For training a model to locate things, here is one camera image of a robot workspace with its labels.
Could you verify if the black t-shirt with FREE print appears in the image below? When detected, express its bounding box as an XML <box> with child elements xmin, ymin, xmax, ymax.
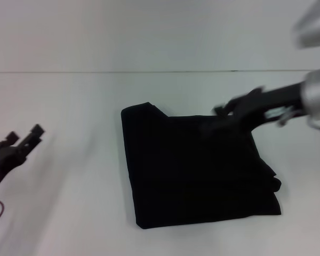
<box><xmin>120</xmin><ymin>101</ymin><xmax>283</xmax><ymax>230</ymax></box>

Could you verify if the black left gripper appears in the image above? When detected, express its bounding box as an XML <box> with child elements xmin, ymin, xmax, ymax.
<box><xmin>0</xmin><ymin>123</ymin><xmax>46</xmax><ymax>196</ymax></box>

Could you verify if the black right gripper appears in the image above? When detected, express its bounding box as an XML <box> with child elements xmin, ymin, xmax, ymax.
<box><xmin>212</xmin><ymin>82</ymin><xmax>307</xmax><ymax>132</ymax></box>

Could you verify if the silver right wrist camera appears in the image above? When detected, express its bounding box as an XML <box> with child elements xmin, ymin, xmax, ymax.
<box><xmin>291</xmin><ymin>0</ymin><xmax>320</xmax><ymax>50</ymax></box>

